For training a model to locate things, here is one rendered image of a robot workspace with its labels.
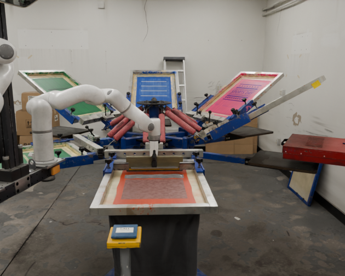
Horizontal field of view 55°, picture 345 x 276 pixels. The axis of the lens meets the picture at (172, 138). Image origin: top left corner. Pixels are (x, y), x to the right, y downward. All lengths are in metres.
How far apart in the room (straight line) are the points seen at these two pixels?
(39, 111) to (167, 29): 4.68
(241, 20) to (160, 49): 1.53
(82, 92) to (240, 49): 4.83
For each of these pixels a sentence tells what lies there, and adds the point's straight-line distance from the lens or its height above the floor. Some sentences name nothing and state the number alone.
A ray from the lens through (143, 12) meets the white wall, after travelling 6.20.
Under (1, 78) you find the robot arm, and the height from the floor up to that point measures 1.57.
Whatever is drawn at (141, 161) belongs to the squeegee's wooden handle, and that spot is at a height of 1.03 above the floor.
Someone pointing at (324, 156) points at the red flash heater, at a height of 1.07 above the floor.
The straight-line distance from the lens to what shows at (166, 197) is 1.74.
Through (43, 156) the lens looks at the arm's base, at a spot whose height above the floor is 1.18.
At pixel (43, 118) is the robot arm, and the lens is 1.72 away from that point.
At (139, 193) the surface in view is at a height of 0.96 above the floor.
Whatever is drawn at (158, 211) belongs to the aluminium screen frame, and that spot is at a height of 0.97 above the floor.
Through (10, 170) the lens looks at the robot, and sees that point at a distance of 1.60.
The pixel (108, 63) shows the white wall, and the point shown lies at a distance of 6.19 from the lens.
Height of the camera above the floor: 1.62
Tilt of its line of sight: 12 degrees down
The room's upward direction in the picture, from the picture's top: 1 degrees clockwise
